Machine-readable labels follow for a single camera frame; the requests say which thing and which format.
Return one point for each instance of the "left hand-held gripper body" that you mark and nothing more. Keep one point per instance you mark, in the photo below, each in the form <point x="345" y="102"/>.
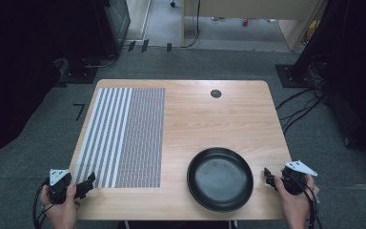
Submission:
<point x="58" y="187"/>

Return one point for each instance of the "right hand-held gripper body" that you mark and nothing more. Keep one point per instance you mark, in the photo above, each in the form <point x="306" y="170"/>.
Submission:
<point x="294" y="181"/>

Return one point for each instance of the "person's right hand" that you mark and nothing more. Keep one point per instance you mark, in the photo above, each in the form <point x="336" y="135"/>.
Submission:
<point x="295" y="208"/>

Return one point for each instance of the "person's left hand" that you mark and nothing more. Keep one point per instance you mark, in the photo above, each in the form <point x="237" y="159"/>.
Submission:
<point x="62" y="214"/>

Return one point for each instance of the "black round plate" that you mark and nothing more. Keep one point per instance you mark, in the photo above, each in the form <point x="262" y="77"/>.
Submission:
<point x="219" y="179"/>

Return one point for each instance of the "grey striped woven placemat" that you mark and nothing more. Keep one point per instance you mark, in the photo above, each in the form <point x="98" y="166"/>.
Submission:
<point x="130" y="136"/>

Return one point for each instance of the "black stand base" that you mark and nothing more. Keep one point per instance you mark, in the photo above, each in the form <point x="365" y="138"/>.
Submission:
<point x="77" y="74"/>
<point x="290" y="76"/>

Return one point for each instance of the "yellow object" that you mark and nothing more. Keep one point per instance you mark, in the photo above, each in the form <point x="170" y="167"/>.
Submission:
<point x="313" y="30"/>

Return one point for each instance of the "small red object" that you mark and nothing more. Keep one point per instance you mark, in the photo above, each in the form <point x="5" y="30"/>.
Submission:
<point x="245" y="22"/>

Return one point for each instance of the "dark glass-fronted cabinet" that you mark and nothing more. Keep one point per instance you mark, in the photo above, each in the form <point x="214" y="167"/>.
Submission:
<point x="117" y="19"/>

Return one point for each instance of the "light wooden cabinet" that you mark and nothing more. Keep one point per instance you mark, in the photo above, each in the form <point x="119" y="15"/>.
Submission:
<point x="251" y="8"/>

